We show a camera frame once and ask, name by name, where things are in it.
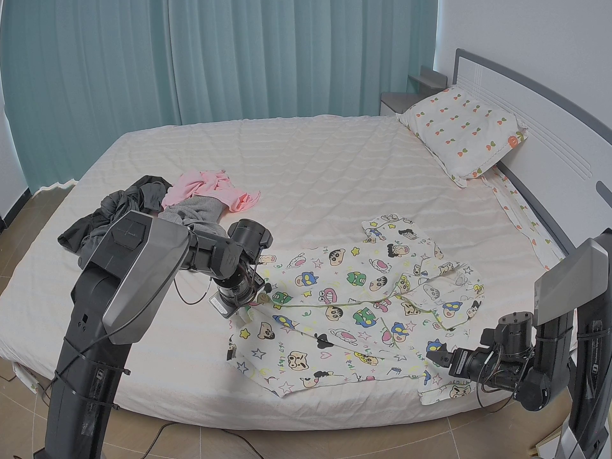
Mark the white printed pillow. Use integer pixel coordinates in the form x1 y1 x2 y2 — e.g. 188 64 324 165
395 85 529 189

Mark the white printed pyjama top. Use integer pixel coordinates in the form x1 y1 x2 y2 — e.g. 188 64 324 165
225 215 486 406

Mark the pink garment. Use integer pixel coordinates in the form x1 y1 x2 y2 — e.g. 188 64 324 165
162 169 262 213

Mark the blue-green curtain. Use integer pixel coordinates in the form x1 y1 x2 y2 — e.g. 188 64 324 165
167 0 441 126
0 0 180 194

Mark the bed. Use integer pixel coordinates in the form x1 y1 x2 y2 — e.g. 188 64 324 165
0 48 612 432

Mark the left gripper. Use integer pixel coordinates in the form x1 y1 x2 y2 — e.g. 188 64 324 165
208 271 267 321

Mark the grey bedside table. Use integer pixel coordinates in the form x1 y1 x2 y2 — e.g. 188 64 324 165
380 66 448 115

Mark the white printed pillowcase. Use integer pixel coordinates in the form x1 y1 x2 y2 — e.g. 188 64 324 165
482 167 566 277

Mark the dark grey garment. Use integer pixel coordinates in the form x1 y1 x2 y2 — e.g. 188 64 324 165
57 175 173 258

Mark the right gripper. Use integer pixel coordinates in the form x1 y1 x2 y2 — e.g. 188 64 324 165
426 341 485 378

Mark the black cable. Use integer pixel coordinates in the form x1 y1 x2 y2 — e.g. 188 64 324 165
172 275 214 306
152 421 274 459
475 366 518 408

